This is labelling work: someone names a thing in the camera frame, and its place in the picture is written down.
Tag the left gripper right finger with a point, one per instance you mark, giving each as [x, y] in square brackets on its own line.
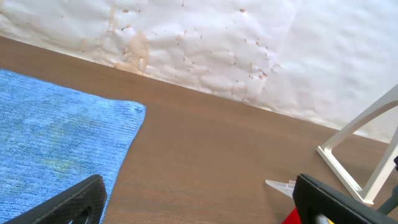
[323, 200]

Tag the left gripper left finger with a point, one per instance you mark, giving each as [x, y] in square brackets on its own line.
[74, 200]

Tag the red and yellow tip box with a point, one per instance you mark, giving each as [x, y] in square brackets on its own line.
[287, 199]

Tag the white and blue stand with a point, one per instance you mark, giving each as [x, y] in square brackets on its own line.
[367, 183]

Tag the blue cloth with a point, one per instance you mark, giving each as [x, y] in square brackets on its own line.
[56, 140]

